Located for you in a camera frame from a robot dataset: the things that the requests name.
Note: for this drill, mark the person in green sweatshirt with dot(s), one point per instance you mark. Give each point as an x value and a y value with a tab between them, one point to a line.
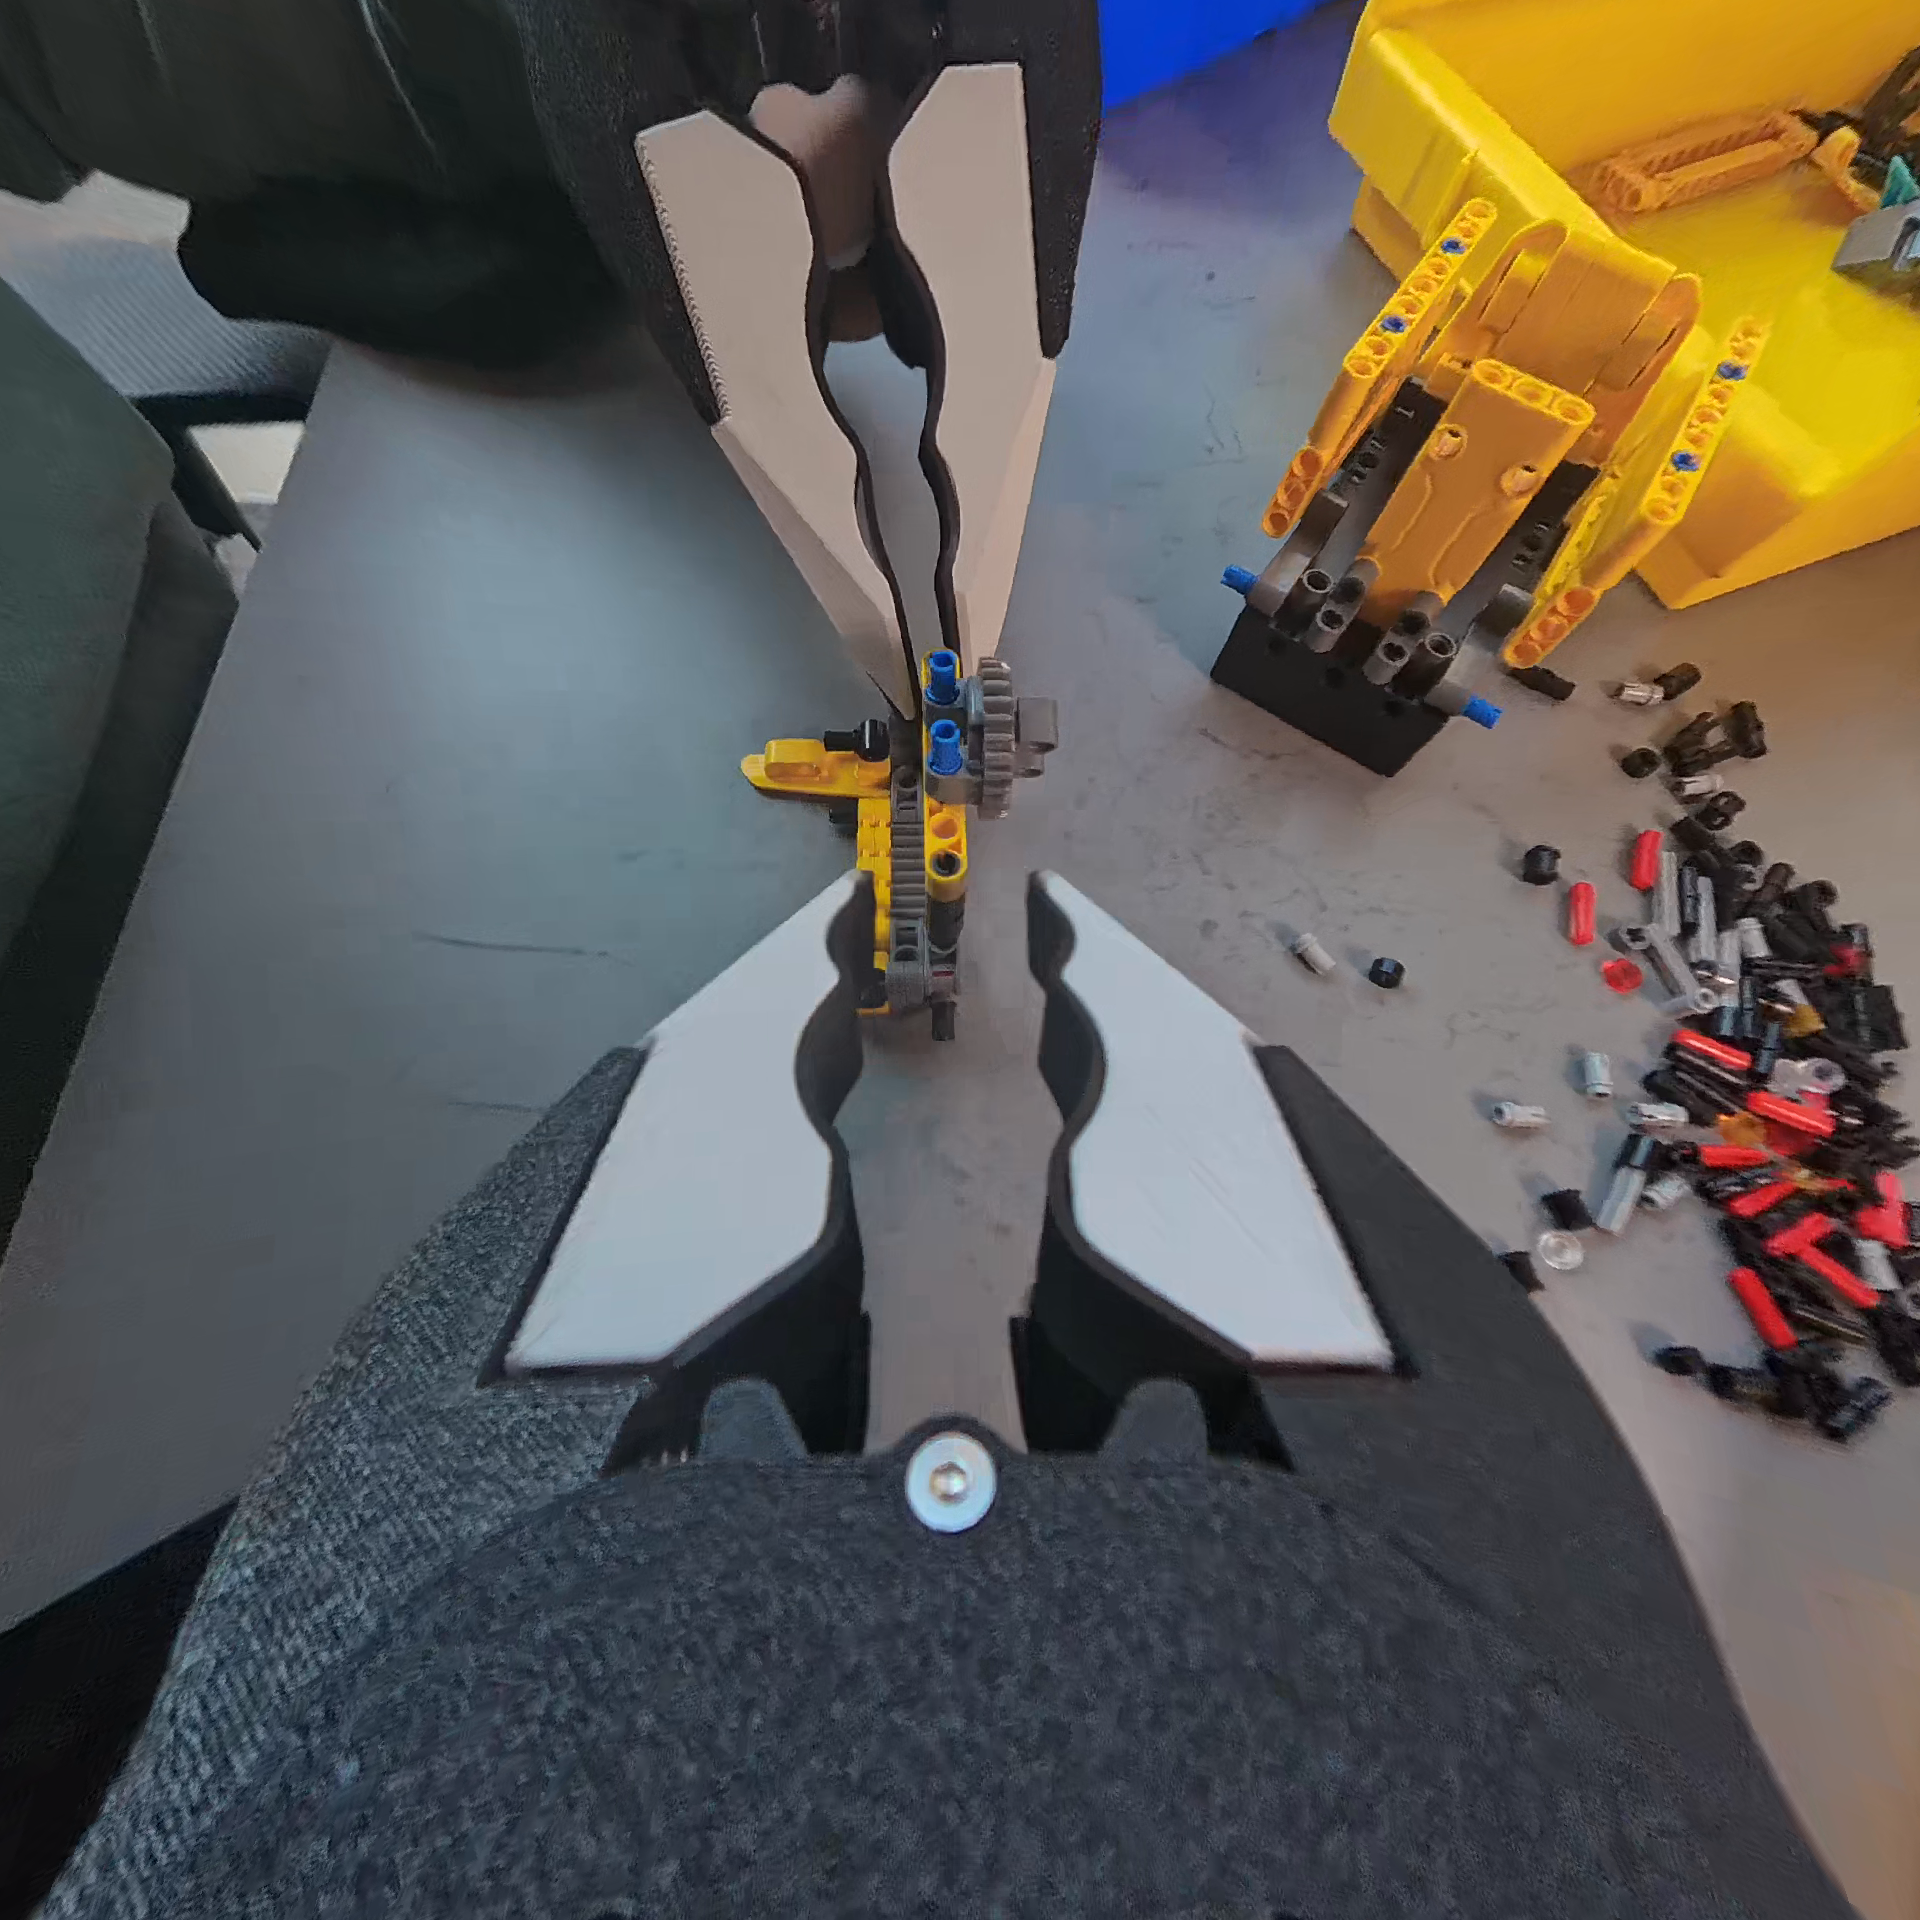
91	630

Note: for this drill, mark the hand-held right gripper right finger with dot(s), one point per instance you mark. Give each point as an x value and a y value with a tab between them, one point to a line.
1213	1201

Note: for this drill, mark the pile of small lego pins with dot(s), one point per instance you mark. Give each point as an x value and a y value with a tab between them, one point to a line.
1754	1111

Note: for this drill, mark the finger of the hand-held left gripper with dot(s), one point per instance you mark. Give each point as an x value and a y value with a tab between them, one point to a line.
751	330
988	300

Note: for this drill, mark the orange lego frame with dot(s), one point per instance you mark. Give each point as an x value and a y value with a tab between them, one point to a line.
1694	162

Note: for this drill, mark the large yellow black lego model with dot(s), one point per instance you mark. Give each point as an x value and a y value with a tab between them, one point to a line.
1469	496

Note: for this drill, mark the blue plastic crate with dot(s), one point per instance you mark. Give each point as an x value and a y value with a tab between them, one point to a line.
1202	45

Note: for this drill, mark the single light grey lego pin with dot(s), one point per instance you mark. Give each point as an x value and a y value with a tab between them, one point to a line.
1311	954

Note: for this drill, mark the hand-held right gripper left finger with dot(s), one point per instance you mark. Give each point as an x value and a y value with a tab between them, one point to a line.
688	1201

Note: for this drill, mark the grey mesh chair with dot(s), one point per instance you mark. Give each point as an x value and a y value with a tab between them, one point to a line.
151	300

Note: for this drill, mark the grey yellow lego rack assembly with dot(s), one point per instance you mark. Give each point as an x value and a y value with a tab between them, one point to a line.
900	900

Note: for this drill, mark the yellow plastic storage bin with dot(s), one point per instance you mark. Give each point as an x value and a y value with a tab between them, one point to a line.
1799	450

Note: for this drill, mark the long black lego beam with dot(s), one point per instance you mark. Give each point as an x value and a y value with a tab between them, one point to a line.
1882	136

